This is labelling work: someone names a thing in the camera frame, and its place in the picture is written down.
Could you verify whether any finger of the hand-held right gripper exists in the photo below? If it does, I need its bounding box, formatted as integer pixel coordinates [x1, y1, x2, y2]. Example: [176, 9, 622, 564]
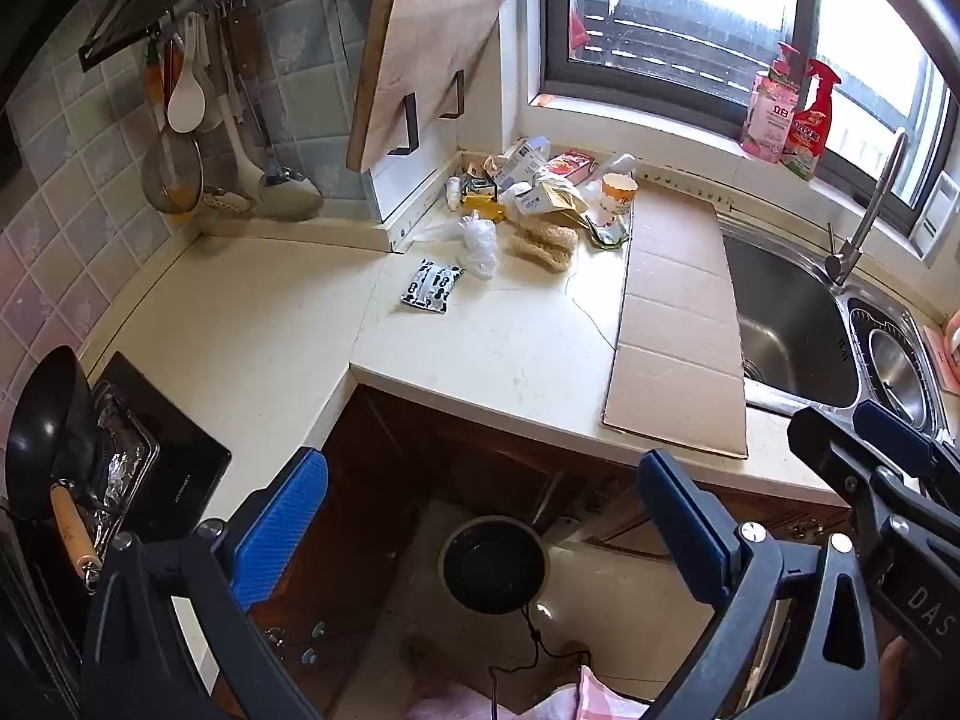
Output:
[786, 405, 935, 541]
[853, 399, 960, 485]

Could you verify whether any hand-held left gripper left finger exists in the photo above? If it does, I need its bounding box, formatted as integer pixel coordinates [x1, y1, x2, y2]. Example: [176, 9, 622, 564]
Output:
[81, 447, 331, 720]

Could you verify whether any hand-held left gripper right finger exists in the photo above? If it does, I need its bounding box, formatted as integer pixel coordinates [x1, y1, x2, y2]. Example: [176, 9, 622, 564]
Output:
[636, 448, 880, 720]

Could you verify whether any black round trash bin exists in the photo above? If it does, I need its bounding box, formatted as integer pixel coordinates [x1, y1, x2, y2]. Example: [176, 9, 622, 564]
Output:
[439, 516, 552, 616]

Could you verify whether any white paper cup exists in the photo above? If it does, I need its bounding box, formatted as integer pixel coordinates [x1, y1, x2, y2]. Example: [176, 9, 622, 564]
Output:
[592, 172, 637, 230]

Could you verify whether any white and yellow toothpaste box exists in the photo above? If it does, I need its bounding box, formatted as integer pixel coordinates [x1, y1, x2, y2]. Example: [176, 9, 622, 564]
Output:
[525, 171, 595, 230]

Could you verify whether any pink plastic rack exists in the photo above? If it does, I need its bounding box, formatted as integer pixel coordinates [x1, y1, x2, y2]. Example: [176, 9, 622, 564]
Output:
[930, 313, 960, 395]

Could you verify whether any black gas stove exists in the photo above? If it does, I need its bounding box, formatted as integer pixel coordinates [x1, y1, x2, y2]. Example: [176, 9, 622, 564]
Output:
[0, 351, 232, 720]

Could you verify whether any stainless steel sink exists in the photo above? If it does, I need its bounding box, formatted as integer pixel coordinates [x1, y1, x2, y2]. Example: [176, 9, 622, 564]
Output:
[716, 210, 950, 437]

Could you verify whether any aluminium foil burner liner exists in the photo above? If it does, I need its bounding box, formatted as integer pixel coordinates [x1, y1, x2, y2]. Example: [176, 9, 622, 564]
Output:
[90, 382, 161, 550]

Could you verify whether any pink checked clothing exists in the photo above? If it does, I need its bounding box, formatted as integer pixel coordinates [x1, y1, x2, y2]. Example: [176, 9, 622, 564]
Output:
[409, 664, 653, 720]

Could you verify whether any brown cardboard sheet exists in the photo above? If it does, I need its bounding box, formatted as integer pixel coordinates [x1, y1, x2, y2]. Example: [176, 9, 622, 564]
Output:
[602, 184, 749, 460]

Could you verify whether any steel faucet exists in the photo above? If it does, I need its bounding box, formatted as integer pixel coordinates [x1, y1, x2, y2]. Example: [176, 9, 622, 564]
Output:
[825, 127, 910, 287]

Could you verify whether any black and white packet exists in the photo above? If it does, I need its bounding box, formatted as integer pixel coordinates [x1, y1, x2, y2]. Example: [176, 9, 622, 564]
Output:
[400, 259, 462, 314]

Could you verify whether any red spray bottle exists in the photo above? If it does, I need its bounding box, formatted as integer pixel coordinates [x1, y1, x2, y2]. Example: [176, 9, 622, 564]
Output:
[780, 58, 842, 181]

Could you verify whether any loofah sponge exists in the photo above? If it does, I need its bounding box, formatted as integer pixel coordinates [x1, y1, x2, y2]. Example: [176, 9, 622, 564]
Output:
[510, 216, 580, 271]

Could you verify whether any white slotted spoon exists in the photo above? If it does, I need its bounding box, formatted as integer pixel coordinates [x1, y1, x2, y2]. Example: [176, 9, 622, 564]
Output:
[199, 30, 260, 215]

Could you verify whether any pink refill pouch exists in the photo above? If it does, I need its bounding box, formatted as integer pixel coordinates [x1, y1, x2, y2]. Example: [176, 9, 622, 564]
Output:
[740, 41, 802, 162]

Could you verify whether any clear plastic bag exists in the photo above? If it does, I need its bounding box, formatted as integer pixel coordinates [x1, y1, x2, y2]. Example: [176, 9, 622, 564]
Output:
[409, 211, 500, 280]

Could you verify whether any white printed plastic bag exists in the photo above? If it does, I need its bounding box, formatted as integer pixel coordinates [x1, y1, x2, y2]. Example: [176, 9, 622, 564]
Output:
[499, 180, 545, 224]

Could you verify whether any yellow packet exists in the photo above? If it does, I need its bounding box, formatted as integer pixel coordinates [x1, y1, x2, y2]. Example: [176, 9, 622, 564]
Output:
[459, 187, 502, 223]

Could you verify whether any red and pink box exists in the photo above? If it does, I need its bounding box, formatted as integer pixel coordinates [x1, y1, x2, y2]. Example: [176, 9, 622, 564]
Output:
[551, 152, 598, 185]

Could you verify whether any white carton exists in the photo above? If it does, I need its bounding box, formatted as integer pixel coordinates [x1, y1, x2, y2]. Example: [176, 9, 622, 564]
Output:
[491, 136, 552, 190]

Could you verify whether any black metal board rack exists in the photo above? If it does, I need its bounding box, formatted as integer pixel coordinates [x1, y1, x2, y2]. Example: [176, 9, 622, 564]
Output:
[298, 0, 467, 158]

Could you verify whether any white rice paddle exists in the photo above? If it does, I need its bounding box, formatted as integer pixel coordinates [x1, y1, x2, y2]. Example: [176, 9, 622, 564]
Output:
[166, 13, 207, 134]

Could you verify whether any wooden cutting board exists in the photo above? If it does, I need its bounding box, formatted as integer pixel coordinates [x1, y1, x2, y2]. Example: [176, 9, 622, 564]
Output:
[346, 0, 508, 173]

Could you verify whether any dark framed window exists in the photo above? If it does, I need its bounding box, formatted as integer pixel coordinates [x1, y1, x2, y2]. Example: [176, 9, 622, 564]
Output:
[540, 0, 953, 233]

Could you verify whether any black slatted utensil rack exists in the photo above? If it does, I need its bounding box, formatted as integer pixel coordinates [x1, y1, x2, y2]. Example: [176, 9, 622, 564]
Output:
[79, 0, 250, 73]

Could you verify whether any black cable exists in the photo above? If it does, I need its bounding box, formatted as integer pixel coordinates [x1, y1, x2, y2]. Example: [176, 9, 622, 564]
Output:
[487, 600, 595, 720]

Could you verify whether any black wok with wooden handle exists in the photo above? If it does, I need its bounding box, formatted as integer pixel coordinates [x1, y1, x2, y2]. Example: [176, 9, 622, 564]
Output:
[6, 345, 104, 587]

